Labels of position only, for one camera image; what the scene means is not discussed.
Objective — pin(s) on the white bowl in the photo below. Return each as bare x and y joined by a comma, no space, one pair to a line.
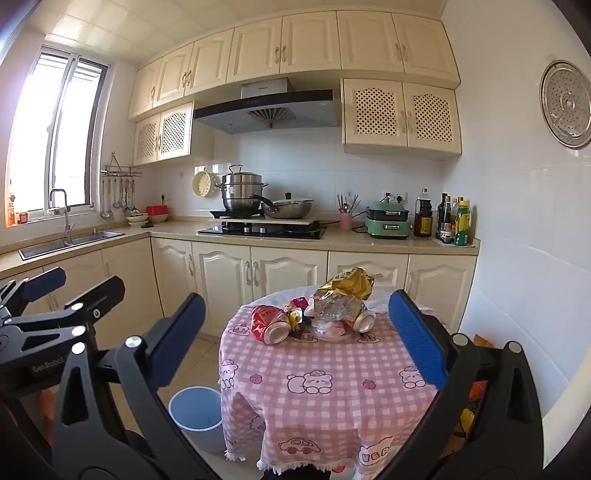
159,218

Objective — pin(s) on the red drink can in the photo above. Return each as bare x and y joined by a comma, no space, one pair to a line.
268,321

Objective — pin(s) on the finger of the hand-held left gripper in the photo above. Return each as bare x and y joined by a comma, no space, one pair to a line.
99,295
42,282

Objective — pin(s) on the steel sink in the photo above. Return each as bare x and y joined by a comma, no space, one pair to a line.
69,242

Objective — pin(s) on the orange snack packet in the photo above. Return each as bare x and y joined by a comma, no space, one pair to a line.
364,321

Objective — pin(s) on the light blue waste bin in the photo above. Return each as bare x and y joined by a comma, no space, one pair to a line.
194,410

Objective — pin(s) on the black gas stove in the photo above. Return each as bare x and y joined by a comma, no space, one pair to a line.
263,230

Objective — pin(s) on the gold snack bag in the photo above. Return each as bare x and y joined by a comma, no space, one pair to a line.
348,284

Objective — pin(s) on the clear plastic bag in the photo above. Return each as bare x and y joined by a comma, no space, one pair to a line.
334,309

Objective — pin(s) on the cream upper cabinets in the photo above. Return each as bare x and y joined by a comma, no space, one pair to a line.
300,41

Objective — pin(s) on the dark glass bottle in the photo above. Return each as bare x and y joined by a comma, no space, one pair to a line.
444,217

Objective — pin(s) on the cream lower cabinets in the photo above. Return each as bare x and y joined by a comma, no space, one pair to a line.
221,277

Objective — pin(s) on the steel wok with lid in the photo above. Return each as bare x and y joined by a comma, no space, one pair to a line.
288,207

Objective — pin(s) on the steel steamer plate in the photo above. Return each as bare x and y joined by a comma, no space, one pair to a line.
565,104

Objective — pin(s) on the steel steamer pot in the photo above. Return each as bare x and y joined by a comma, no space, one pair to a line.
242,189

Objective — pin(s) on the orange yellow packaging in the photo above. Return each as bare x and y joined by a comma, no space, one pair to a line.
478,392

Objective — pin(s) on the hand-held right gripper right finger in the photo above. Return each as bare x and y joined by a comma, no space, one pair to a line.
415,341

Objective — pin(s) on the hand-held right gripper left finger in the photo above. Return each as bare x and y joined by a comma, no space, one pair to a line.
180,337

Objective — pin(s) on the pink checked tablecloth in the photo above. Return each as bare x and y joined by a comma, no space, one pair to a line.
323,369

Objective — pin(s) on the brown sauce bottle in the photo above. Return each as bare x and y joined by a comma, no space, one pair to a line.
423,217

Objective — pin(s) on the green bottle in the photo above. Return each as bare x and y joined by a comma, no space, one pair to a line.
462,226

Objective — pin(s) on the red container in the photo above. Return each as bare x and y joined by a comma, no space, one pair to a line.
158,211

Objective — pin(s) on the orange bottle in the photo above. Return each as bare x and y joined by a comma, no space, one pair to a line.
11,212

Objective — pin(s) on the small red yellow wrapper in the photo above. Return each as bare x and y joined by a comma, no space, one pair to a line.
295,311

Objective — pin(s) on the pale yellow perforated tray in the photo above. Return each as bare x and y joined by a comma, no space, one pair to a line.
203,183

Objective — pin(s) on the pink utensil holder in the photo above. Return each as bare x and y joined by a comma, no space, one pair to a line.
346,221

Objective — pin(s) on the wall utensil rack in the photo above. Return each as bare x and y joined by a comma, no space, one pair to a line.
121,170

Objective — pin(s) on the green electric cooker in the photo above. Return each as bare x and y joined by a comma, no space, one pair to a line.
388,221

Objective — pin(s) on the row of hanging utensils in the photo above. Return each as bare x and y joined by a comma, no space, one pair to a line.
117,196

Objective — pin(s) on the cream cabinets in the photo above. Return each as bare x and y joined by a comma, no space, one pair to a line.
221,277
300,41

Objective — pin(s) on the small red jar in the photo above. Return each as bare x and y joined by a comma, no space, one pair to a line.
23,218

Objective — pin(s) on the black portable burner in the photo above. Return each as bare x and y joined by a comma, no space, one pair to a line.
231,214

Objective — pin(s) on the range hood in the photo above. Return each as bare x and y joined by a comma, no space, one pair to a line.
268,110

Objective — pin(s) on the cream lattice door cabinet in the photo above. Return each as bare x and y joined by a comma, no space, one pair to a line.
401,115
171,131

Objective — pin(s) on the white tray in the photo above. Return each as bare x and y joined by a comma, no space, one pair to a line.
473,244

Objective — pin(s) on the dark snack wrapper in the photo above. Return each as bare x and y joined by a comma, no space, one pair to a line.
302,331

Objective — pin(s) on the steel faucet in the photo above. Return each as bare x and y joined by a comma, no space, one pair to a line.
64,207

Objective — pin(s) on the sliding window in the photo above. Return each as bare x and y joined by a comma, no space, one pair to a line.
55,134

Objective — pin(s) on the pink utensil cup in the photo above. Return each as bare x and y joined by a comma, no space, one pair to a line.
347,203

